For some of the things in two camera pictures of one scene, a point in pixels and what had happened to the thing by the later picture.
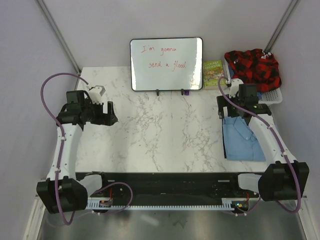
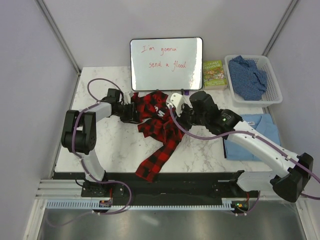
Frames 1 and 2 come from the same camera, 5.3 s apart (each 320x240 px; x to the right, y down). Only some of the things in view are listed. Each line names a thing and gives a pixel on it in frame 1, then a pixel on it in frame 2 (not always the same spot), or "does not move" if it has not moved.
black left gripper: x=108 y=119 → x=132 y=116
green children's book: x=213 y=70 does not move
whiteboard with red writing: x=166 y=64 does not move
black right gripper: x=222 y=102 → x=180 y=119
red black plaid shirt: x=255 y=66 → x=160 y=123
